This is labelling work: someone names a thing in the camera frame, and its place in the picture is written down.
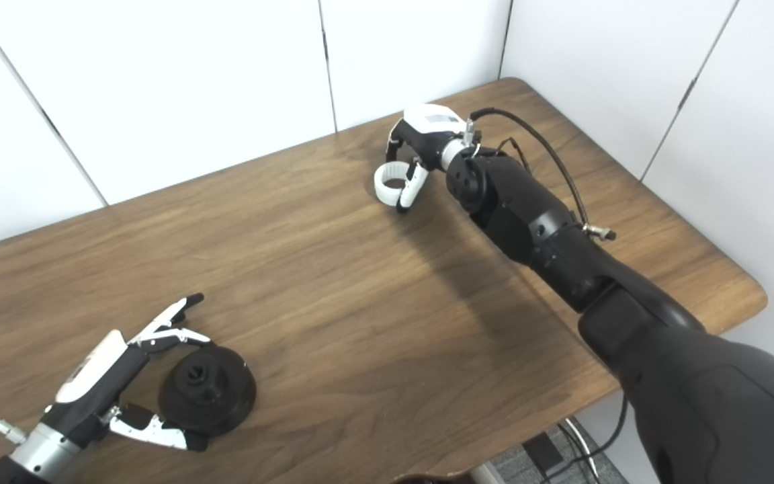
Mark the black power brick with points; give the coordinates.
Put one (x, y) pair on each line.
(545, 454)

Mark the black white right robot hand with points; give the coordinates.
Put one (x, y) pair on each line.
(434, 128)

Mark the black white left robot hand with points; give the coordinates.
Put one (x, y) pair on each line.
(98, 376)

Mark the round black part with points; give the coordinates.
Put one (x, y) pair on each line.
(226, 403)

